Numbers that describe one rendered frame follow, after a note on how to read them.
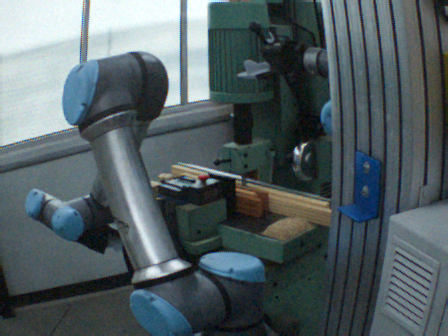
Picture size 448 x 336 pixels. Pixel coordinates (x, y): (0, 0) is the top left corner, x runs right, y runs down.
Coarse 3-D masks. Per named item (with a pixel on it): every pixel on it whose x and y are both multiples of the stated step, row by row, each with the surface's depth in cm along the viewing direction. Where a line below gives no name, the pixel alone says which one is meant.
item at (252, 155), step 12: (228, 144) 188; (240, 144) 187; (252, 144) 187; (264, 144) 189; (228, 156) 186; (240, 156) 183; (252, 156) 187; (264, 156) 190; (228, 168) 187; (240, 168) 184; (252, 168) 187
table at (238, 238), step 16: (224, 224) 177; (240, 224) 176; (256, 224) 176; (208, 240) 174; (224, 240) 177; (240, 240) 173; (256, 240) 169; (272, 240) 165; (288, 240) 164; (304, 240) 169; (320, 240) 174; (272, 256) 166; (288, 256) 165
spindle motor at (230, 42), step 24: (216, 24) 172; (240, 24) 170; (264, 24) 174; (216, 48) 175; (240, 48) 172; (216, 72) 177; (240, 72) 174; (216, 96) 179; (240, 96) 176; (264, 96) 178
